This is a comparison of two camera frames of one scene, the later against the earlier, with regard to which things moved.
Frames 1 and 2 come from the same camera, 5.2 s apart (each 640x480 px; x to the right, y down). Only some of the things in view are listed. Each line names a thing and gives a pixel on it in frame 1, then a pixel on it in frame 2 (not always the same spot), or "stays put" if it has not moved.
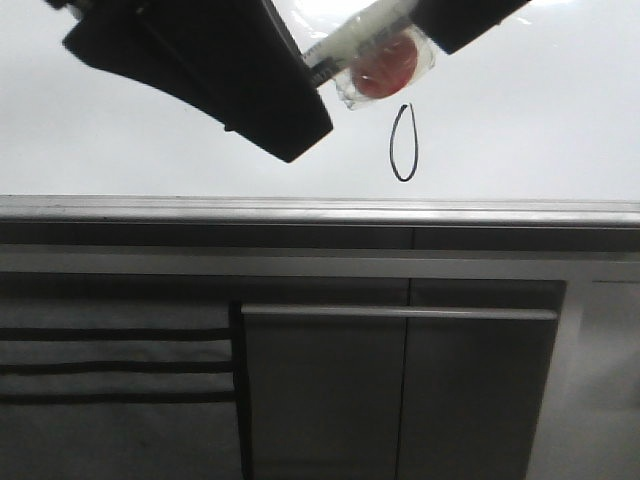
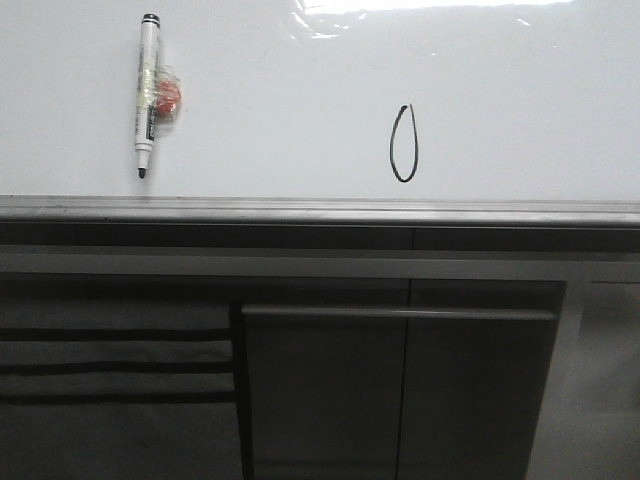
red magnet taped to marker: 385,69 → 168,98
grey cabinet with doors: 398,378 stays put
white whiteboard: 535,123 stays put
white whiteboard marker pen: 323,59 → 146,87
